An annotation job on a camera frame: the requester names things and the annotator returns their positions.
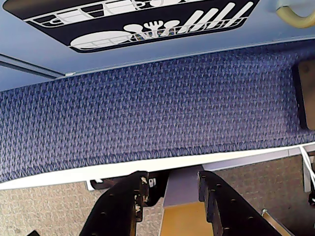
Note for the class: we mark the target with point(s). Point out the blue textured floor mat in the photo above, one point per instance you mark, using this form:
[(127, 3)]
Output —
[(147, 110)]

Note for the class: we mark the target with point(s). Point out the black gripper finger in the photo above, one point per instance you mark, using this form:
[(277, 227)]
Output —
[(236, 211), (115, 211)]

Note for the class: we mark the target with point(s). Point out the blue toy kitchen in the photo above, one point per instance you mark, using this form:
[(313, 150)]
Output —
[(172, 48)]

